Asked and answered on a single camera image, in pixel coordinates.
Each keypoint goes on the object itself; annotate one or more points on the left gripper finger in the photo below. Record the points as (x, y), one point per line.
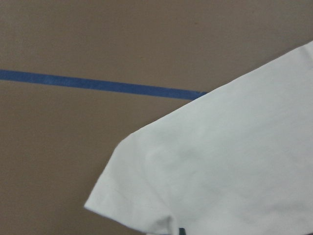
(182, 231)

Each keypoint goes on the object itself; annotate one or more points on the white printed t-shirt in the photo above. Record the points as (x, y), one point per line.
(236, 161)

